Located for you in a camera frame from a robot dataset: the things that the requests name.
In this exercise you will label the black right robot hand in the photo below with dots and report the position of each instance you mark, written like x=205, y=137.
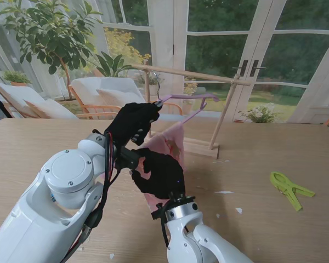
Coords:
x=167, y=178

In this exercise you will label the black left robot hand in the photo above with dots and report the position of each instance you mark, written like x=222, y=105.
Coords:
x=134, y=123

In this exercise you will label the pink square towel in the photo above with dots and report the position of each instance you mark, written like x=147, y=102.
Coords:
x=167, y=142

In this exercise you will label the pink clothes hanger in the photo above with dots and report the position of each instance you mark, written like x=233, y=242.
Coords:
x=186, y=96

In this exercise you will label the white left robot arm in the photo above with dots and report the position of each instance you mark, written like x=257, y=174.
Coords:
x=68, y=175

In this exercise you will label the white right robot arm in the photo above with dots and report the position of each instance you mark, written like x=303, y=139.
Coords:
x=186, y=235

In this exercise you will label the green clothes peg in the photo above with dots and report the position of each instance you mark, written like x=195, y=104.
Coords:
x=288, y=189

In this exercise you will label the wooden drying rack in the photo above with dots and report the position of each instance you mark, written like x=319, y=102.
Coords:
x=194, y=75

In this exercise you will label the printed garden room backdrop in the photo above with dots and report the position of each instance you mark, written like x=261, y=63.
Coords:
x=222, y=49

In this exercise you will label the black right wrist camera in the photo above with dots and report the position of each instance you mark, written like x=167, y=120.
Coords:
x=159, y=212

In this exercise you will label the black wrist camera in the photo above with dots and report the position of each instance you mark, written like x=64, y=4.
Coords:
x=129, y=160
x=159, y=212

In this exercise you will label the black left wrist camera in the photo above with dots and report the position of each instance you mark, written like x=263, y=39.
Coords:
x=129, y=160

